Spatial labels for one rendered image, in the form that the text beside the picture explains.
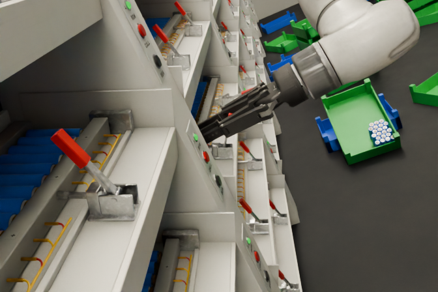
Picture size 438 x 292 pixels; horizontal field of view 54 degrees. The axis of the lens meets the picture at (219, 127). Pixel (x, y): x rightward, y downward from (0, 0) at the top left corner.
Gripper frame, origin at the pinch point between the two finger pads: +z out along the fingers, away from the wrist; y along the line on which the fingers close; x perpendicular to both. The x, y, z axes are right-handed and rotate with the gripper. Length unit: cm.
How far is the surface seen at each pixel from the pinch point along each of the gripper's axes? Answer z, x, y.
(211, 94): 2.0, -2.2, 28.9
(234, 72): -3.6, -4.3, 44.4
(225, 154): -1.2, -5.6, -1.0
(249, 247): -2.0, -12.5, -21.2
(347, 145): -20, -61, 75
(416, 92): -54, -64, 96
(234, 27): -2, -5, 114
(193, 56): -4.5, 12.2, 7.7
